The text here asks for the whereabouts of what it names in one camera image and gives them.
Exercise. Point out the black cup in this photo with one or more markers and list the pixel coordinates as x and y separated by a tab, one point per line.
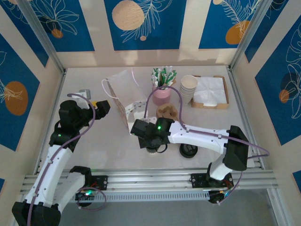
151	150

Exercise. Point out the brown cardboard cup carrier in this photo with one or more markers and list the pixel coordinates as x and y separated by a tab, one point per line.
167	111

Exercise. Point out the white paper bag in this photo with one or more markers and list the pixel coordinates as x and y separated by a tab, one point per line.
120	87

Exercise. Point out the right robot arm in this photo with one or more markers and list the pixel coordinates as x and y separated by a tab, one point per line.
200	139

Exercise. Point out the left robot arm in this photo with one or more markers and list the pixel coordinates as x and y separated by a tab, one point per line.
56	160

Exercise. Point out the stack of black cup lids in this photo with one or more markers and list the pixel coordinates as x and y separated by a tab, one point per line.
188	151

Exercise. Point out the pink sachet holder cup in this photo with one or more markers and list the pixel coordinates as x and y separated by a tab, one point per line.
162	96

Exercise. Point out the stack of white paper cups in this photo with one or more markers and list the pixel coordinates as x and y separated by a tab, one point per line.
188	89

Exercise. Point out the green white stick sachet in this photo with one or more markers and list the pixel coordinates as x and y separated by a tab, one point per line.
155	77
168	75
173	75

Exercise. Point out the brown cardboard napkin tray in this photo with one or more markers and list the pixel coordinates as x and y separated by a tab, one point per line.
209	106

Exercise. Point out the white paper napkins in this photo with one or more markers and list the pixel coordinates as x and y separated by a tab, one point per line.
211	89

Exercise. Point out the black controller board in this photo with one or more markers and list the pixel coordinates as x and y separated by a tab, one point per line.
218	196
85	194

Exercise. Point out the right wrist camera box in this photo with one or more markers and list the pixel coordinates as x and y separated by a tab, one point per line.
150	119

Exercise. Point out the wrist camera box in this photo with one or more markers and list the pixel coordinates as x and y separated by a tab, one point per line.
150	119
84	93

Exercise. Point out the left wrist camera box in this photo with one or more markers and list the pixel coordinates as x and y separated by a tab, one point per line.
84	93

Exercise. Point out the aluminium table side rail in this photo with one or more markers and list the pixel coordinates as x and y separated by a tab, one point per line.
234	80
59	84

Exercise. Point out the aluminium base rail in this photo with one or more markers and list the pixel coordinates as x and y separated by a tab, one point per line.
152	181

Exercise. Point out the aluminium frame post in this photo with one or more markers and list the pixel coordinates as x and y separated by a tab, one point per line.
247	37
42	35

